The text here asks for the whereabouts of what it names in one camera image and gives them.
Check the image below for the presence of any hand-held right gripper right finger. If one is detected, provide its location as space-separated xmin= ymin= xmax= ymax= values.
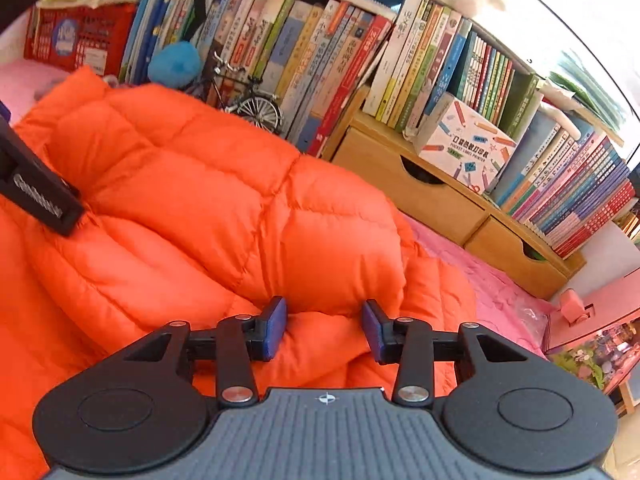
xmin=362 ymin=300 xmax=544 ymax=407

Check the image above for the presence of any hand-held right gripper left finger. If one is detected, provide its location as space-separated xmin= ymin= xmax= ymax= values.
xmin=99 ymin=296 xmax=289 ymax=407

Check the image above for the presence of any orange hooded puffer jacket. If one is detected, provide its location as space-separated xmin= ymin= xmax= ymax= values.
xmin=0 ymin=66 xmax=478 ymax=478

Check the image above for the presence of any red plastic crate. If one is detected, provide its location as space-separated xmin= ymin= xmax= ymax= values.
xmin=23 ymin=2 xmax=138 ymax=78

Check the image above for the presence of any wooden desktop drawer unit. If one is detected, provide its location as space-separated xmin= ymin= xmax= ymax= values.
xmin=322 ymin=87 xmax=587 ymax=301

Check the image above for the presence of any blue round plush ball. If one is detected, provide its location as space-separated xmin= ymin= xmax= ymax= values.
xmin=148 ymin=41 xmax=203 ymax=88

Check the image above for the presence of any white printed cardboard box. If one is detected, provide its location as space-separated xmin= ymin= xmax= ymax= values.
xmin=412 ymin=92 xmax=518 ymax=196

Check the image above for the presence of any black miniature bicycle model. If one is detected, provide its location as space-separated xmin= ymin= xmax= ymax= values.
xmin=185 ymin=51 xmax=284 ymax=136

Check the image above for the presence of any pink miniature house kit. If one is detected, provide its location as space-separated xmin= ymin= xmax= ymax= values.
xmin=542 ymin=245 xmax=640 ymax=396

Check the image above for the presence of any row of tall books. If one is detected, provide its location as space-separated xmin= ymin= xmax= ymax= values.
xmin=117 ymin=0 xmax=393 ymax=158

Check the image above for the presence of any row of short colourful books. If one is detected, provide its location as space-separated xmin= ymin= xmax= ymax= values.
xmin=362 ymin=0 xmax=638 ymax=261

